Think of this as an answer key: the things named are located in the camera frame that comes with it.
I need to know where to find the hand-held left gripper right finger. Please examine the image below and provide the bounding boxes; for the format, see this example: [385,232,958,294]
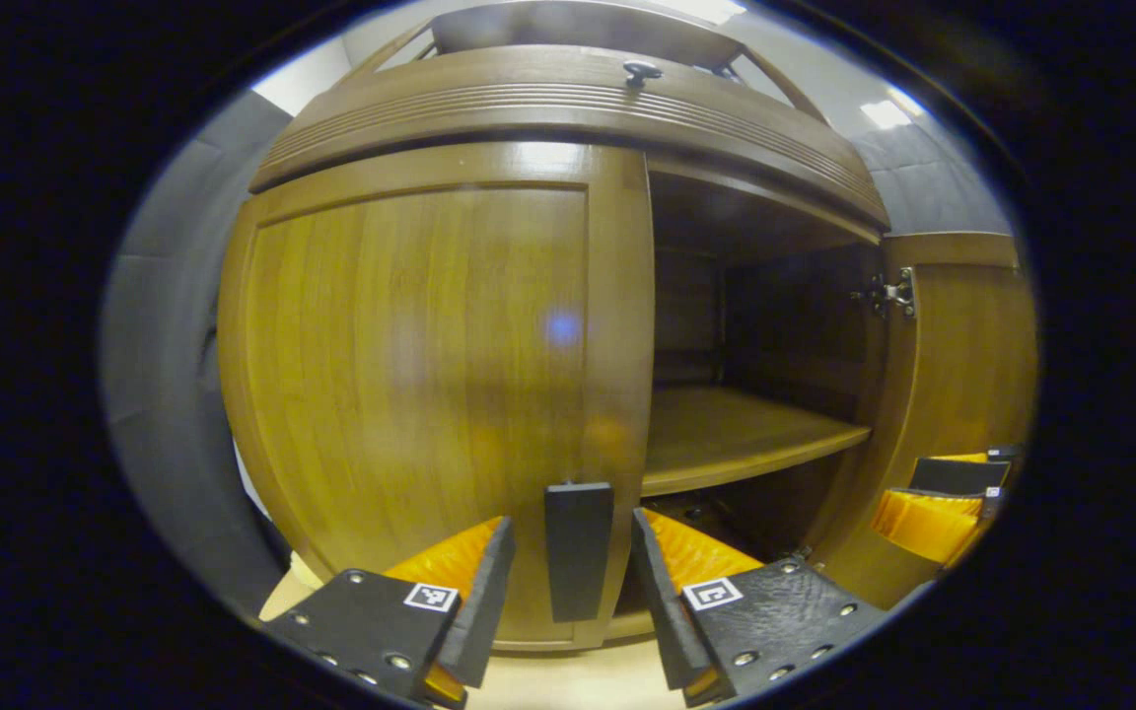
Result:
[630,508,889,708]

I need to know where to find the large ceiling light panel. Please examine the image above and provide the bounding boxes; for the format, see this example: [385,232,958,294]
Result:
[647,0,746,26]

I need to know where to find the wooden double-door shoe cabinet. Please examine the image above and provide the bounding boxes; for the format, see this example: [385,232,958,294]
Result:
[218,0,1040,654]

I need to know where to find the small ceiling light panel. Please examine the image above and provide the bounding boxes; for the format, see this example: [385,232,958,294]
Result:
[859,87,924,129]

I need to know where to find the wooden shoe cabinet door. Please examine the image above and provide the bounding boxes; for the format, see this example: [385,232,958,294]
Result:
[810,232,1040,610]
[218,141,656,654]

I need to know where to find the wooden cabinet drawer black knob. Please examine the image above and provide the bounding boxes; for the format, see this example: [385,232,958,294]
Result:
[250,44,892,233]

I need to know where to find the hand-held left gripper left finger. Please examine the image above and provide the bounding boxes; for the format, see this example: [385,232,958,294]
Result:
[262,515,517,709]

